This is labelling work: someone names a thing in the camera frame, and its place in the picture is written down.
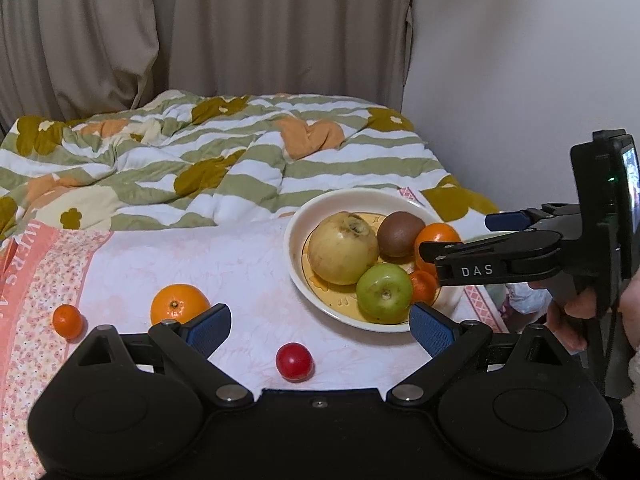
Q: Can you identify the green apple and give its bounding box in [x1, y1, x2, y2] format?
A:
[356, 263, 414, 325]

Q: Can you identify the person's right hand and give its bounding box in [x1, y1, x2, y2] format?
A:
[530, 270, 640, 353]

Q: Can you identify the brown kiwi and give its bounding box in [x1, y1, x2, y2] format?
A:
[376, 211, 427, 259]

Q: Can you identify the small mandarin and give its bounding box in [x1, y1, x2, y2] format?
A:
[52, 304, 84, 339]
[407, 270, 440, 307]

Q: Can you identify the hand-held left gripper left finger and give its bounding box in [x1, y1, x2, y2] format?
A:
[70, 303, 256, 408]

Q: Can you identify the person's right forearm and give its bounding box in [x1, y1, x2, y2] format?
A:
[620, 345, 640, 448]

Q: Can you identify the cream oval bowl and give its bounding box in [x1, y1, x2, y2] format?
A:
[283, 188, 466, 333]

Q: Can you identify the beige curtain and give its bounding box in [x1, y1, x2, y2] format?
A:
[0, 0, 418, 126]

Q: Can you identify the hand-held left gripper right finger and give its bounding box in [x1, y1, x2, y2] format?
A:
[385, 302, 573, 408]

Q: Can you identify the small red tomato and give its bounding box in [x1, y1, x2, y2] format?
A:
[275, 342, 315, 381]

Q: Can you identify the large yellow pear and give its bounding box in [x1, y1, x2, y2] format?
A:
[307, 212, 380, 286]

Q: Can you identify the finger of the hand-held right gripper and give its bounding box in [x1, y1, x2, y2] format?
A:
[419, 230, 576, 289]
[484, 202, 583, 235]

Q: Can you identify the pink floral towel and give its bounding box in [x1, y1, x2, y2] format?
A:
[0, 187, 511, 466]

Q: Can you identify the green striped floral blanket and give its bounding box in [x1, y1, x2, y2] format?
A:
[0, 89, 501, 246]

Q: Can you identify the large orange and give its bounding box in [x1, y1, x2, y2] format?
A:
[150, 283, 212, 327]
[414, 222, 462, 276]

